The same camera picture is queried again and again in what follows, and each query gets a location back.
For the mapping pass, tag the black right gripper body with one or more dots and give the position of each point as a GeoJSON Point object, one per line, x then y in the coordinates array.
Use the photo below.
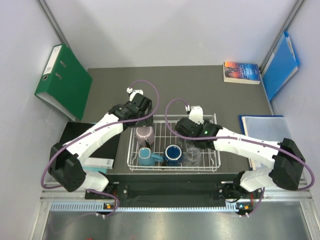
{"type": "Point", "coordinates": [205, 122]}

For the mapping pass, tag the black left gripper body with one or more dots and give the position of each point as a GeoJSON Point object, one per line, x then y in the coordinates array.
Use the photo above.
{"type": "Point", "coordinates": [146, 122]}

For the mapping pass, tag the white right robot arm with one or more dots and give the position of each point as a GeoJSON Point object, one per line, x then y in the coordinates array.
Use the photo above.
{"type": "Point", "coordinates": [279, 168]}

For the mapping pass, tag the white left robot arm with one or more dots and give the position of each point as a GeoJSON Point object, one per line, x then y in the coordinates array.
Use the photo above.
{"type": "Point", "coordinates": [66, 160]}

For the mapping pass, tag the pink mug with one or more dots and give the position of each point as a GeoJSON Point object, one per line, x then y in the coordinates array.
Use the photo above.
{"type": "Point", "coordinates": [145, 134]}

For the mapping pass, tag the dark blue mug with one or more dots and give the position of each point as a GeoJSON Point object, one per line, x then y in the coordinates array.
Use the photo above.
{"type": "Point", "coordinates": [173, 155]}

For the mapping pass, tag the light blue mug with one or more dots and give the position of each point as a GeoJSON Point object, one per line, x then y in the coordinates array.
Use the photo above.
{"type": "Point", "coordinates": [147, 158]}

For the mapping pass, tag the black book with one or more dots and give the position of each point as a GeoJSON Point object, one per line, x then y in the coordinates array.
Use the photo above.
{"type": "Point", "coordinates": [103, 157]}

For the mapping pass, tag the paperback book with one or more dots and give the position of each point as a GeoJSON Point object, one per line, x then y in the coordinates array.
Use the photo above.
{"type": "Point", "coordinates": [241, 73]}

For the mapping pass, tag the blue folder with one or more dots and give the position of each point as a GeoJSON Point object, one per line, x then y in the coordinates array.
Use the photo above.
{"type": "Point", "coordinates": [281, 66]}

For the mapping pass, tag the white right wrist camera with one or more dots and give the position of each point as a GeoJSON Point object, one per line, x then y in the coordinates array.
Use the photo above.
{"type": "Point", "coordinates": [195, 114]}

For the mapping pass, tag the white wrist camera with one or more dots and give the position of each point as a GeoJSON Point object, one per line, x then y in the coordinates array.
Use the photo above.
{"type": "Point", "coordinates": [132, 92]}
{"type": "Point", "coordinates": [195, 114]}

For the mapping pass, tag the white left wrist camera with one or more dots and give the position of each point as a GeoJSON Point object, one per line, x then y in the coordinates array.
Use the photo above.
{"type": "Point", "coordinates": [132, 92]}

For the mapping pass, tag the white wire dish rack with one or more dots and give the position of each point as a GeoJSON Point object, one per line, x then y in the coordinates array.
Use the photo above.
{"type": "Point", "coordinates": [210, 160]}

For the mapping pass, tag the green ring binder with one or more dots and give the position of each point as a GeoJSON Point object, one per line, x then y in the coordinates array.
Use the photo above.
{"type": "Point", "coordinates": [65, 84]}

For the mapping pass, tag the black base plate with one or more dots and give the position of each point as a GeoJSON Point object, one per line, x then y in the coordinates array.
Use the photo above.
{"type": "Point", "coordinates": [170, 189]}

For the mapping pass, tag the white cable duct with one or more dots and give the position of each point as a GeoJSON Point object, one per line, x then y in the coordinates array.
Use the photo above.
{"type": "Point", "coordinates": [102, 207]}

